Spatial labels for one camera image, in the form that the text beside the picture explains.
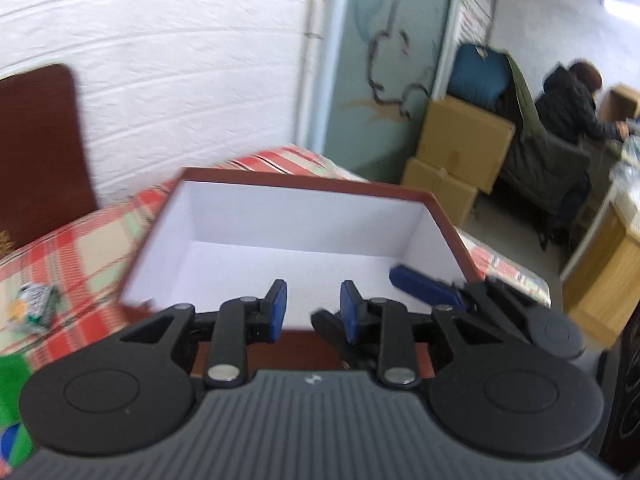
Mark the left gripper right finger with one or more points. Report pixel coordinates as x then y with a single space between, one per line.
447 348

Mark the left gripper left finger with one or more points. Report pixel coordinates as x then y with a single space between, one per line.
228 331

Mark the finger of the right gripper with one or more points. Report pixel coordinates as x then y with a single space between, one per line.
426 289
331 330

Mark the red-brown cardboard box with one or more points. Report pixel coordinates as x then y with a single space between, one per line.
223 234

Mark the green snack packet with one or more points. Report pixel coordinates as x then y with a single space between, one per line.
33 308

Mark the lower cardboard box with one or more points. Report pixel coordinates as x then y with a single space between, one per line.
456 198

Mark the light wooden desk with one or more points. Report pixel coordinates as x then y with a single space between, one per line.
600 284

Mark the dark grey chair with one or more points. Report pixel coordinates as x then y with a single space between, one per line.
551 175

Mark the upper cardboard box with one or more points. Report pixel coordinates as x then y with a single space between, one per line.
466 141

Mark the olive green jacket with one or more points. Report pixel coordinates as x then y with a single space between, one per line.
532 125

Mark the person in dark jacket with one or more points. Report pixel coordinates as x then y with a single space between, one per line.
567 109

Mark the dark brown wooden headboard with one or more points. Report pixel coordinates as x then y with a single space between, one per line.
45 181

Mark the green plastic bag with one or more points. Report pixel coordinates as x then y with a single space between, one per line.
16 445

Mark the painted grey-green door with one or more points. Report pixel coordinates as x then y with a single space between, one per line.
385 73

